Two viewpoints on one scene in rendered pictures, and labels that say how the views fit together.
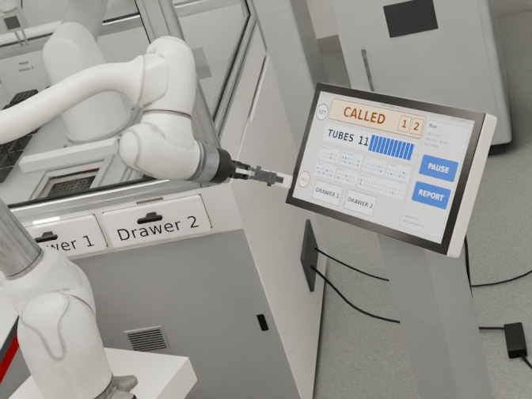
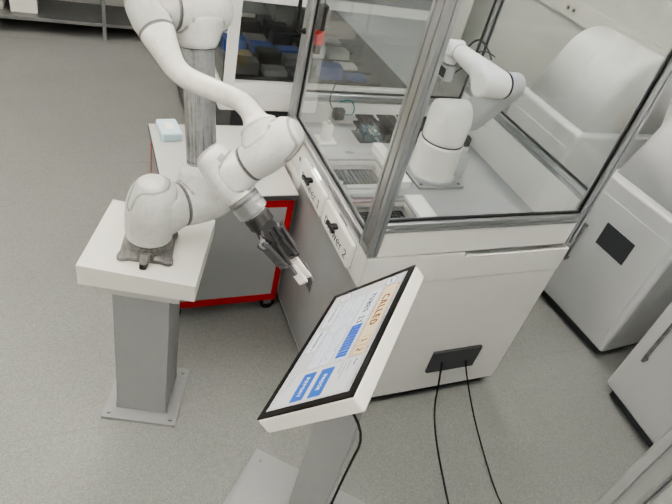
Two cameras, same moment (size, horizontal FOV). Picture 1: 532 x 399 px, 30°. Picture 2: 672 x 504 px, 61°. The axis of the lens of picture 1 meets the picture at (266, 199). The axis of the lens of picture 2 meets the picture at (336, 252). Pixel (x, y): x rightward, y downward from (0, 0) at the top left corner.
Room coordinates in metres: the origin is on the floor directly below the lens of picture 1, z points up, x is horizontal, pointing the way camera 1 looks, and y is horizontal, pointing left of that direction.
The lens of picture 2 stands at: (1.21, -0.96, 2.17)
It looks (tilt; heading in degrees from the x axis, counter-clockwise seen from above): 38 degrees down; 45
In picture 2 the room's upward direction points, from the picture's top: 15 degrees clockwise
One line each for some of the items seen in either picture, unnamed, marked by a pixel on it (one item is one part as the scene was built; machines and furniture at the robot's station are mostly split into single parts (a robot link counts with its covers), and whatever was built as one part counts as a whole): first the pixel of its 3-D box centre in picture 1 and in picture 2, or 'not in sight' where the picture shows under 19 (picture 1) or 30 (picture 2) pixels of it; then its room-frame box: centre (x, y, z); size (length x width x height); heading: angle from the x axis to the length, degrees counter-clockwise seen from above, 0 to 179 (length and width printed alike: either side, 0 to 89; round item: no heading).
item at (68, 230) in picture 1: (53, 241); (312, 186); (2.53, 0.61, 0.87); 0.29 x 0.02 x 0.11; 75
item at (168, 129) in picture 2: not in sight; (168, 129); (2.20, 1.35, 0.78); 0.15 x 0.10 x 0.04; 80
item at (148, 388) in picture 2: not in sight; (148, 335); (1.79, 0.52, 0.38); 0.30 x 0.30 x 0.76; 54
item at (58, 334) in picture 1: (60, 342); (153, 207); (1.80, 0.51, 1.00); 0.18 x 0.16 x 0.22; 5
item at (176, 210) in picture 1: (156, 222); (337, 232); (2.45, 0.31, 0.87); 0.29 x 0.02 x 0.11; 75
